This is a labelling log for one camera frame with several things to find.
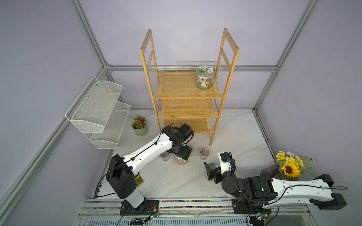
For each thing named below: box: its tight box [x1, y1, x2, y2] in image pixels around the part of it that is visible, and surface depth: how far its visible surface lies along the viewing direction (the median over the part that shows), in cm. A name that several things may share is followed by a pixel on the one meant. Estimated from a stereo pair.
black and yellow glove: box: [134, 174, 145, 188], surface depth 84 cm
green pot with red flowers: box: [131, 113, 149, 137], surface depth 97 cm
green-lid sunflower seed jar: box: [195, 64, 214, 90], surface depth 65 cm
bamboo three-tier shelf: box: [139, 28, 240, 147], surface depth 76 cm
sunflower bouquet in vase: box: [276, 150, 319, 181], surface depth 65 cm
